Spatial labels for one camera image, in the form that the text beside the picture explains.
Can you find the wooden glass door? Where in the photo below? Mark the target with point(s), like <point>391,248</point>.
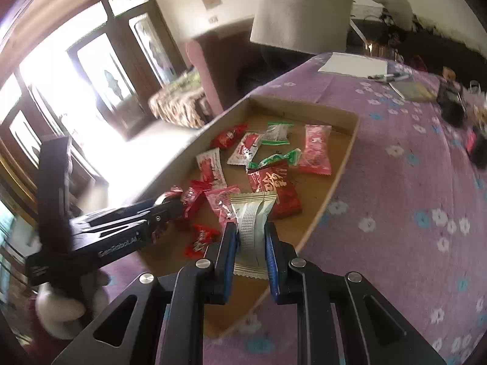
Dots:
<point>114,64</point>

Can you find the black marker pen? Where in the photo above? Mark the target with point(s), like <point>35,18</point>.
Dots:
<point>380,76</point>
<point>399,78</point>

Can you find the shallow cardboard box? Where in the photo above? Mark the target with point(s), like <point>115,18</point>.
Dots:
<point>319,194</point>

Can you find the brown notebook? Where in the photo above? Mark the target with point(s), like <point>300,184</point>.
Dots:
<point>414,91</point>

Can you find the floral patterned cloth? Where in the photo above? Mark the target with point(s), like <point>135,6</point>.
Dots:
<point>179,99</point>

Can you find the pink upholstered chair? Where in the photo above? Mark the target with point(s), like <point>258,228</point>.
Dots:
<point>205,76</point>

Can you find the pink candy packet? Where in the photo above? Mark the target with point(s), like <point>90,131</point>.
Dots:
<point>314,152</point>
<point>220,201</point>

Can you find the silver white snack packet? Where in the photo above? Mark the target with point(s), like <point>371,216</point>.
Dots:
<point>253,216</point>

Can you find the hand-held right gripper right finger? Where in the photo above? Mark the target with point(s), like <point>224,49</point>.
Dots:
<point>271,258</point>

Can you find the white paper pad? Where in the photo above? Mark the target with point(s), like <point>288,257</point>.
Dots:
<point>354,64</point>

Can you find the dark sofa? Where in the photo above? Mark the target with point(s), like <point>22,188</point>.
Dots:
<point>437,42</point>

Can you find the wall socket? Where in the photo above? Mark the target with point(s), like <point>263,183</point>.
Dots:
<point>214,19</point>

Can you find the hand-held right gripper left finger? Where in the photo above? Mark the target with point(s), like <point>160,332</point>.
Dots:
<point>228,258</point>

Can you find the white red snack packet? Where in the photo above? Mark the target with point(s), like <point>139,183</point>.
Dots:
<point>245,148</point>
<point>211,167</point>

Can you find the red candy packet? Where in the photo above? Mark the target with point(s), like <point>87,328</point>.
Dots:
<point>228,137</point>

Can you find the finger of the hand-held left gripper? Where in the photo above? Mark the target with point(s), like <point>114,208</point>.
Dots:
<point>159,218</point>
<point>144,205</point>

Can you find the black box pink label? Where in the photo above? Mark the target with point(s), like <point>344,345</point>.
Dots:
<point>477,148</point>

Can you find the green white candy packet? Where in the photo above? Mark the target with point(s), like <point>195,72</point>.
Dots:
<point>279,157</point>

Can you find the person's left hand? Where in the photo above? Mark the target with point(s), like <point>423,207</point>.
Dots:
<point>57,308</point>

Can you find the large red snack packet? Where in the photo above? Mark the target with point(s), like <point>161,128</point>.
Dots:
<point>277,194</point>

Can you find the green clear candy packet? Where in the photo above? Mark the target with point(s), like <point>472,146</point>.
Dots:
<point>277,134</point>

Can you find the small red candy wrapper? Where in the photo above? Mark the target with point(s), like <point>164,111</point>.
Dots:
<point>199,241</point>
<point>194,196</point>

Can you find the purple floral tablecloth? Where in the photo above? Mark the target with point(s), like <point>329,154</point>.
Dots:
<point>399,197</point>

